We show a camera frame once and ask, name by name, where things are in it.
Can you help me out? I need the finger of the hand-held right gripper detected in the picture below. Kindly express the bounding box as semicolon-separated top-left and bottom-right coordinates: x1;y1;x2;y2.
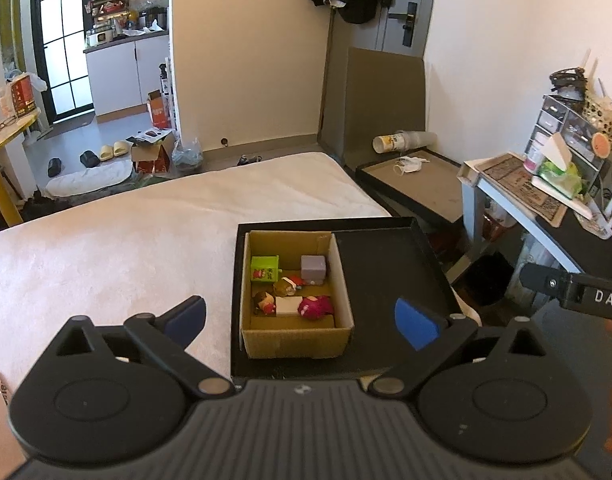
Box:
520;261;567;306

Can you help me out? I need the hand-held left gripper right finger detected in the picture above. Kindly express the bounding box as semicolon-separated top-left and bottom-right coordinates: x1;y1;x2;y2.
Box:
368;297;552;401

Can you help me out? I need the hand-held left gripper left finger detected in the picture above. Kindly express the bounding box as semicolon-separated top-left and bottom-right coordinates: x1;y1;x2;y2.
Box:
46;295;237;401

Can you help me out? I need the black shallow tray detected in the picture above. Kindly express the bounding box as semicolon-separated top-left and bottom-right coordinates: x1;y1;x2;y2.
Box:
231;216;462;381

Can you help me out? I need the brown-haired doll figure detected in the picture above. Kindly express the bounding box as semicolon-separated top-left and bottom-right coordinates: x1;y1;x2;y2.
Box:
252;290;277;317

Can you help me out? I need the green box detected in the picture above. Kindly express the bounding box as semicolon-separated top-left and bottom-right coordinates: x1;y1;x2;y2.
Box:
250;255;281;282

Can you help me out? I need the white block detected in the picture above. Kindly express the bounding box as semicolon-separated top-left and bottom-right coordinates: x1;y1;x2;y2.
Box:
275;296;304;317

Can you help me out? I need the olive-haired doll figure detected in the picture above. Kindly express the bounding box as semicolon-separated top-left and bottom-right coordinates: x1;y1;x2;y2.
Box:
273;275;304;297

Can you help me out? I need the pink-haired doll figure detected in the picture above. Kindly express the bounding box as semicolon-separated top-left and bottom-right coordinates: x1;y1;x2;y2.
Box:
297;295;334;321

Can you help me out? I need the purple-grey box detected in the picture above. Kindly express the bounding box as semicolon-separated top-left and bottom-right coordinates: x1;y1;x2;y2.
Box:
300;255;329;283

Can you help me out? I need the white printed bag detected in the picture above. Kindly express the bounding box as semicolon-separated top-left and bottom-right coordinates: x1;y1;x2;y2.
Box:
516;237;557;306

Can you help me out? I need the white side table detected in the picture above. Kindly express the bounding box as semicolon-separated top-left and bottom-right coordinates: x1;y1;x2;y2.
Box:
458;152;612;281

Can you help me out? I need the black bag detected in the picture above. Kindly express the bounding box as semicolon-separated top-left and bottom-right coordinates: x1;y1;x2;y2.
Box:
458;252;517;307

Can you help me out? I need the patterned brown tray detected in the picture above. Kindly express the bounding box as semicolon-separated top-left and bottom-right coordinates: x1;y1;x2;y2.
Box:
478;152;569;222

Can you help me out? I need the green tissue pack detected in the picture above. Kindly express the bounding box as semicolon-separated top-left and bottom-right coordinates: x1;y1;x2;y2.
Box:
531;132;584;198

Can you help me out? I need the pink label jar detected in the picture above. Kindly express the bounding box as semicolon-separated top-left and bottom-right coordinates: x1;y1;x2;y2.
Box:
523;141;546;172

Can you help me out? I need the white face mask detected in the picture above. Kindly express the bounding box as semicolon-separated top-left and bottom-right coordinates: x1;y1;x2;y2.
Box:
393;156;429;176

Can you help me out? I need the cardboard box with flaps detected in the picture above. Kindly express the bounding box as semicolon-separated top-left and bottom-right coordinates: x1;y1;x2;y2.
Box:
126;127;177;175

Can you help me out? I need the clear plastic bag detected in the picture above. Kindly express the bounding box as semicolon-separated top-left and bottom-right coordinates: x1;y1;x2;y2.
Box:
171;137;204;170

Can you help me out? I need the grey drawer organizer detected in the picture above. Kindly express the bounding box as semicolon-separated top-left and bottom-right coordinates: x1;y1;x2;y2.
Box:
525;94;612;196

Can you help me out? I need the white floor mat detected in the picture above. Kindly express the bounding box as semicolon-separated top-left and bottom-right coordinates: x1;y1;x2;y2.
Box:
44;161;132;197

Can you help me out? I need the woven basket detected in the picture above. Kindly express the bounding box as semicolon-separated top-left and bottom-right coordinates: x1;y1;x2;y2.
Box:
582;94;612;136

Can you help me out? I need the stack of paper cups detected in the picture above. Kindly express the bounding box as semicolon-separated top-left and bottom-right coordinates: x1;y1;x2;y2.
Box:
372;130;437;154

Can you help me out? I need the orange carton box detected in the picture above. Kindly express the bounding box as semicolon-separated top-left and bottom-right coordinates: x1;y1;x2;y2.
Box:
147;90;173;128

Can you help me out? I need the yellow table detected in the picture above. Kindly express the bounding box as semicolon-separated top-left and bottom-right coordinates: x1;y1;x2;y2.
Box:
0;110;40;226

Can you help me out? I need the brown cardboard panel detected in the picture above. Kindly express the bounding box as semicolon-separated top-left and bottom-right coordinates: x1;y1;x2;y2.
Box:
318;46;427;166

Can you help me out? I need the white kitchen cabinet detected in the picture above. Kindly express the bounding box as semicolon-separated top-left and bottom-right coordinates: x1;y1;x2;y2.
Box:
84;32;171;117

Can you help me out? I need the black-framed glass door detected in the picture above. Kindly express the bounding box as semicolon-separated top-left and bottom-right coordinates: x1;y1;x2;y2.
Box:
30;0;95;123

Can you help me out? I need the black door lock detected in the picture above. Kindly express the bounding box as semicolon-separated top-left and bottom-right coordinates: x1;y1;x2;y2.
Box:
388;2;418;47

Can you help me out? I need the grey door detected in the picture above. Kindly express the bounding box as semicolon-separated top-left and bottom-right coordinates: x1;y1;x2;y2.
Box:
373;0;439;63

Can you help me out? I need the kitchen shelf rack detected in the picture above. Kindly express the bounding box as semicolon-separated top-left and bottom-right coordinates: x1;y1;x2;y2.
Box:
90;0;131;28

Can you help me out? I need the brown board with black frame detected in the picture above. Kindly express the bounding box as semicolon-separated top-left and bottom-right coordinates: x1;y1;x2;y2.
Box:
355;149;469;226

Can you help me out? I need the black cable bundle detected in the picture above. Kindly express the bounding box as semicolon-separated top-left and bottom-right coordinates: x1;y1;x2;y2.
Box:
550;66;588;98

